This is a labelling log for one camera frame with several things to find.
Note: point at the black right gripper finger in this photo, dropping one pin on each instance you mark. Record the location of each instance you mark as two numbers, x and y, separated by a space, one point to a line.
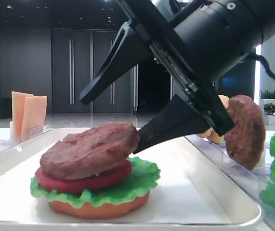
131 47

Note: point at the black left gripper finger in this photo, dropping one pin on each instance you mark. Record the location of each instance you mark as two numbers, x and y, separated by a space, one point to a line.
176 119

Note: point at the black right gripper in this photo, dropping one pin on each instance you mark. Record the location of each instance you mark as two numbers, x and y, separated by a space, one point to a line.
204 41

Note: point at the brown meat patty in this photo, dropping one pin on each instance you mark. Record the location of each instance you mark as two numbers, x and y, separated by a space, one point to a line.
91 152
245 141

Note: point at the green lettuce leaf on tray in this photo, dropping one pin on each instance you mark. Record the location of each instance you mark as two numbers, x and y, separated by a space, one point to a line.
143 178

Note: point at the right orange cheese slice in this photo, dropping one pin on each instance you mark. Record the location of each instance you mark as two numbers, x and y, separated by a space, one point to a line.
34 116

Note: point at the orange cheese slice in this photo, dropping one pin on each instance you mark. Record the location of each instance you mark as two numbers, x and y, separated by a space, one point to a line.
34 116
18 108

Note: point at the bun bottom under lettuce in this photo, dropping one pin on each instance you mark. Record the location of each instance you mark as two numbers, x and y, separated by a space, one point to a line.
104 211

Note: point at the left orange cheese slice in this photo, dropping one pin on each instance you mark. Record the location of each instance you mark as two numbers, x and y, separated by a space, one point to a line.
18 108

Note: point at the red tomato slice on tray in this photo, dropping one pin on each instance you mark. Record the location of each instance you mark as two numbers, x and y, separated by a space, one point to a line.
103 180

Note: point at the bun half rack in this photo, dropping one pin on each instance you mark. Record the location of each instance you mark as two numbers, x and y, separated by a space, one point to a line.
225 100
212 136

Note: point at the left bun half right rack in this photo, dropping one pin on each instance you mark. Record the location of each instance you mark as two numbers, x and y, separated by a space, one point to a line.
225 100

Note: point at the dark double doors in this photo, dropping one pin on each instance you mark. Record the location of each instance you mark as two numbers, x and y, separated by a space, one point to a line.
77 55

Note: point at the white rectangular metal tray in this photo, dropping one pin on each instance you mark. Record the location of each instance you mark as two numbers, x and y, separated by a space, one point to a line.
192 193

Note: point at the potted plants on white shelf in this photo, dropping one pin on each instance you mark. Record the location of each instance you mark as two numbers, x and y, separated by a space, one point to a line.
267 104

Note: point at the right clear acrylic rack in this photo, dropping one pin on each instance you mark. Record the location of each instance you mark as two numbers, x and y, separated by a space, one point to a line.
255 183

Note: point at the clear acrylic rack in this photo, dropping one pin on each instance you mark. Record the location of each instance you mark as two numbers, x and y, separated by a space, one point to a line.
255 183
7 144

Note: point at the left clear acrylic rack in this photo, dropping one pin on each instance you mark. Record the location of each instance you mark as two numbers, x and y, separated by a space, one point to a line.
7 144

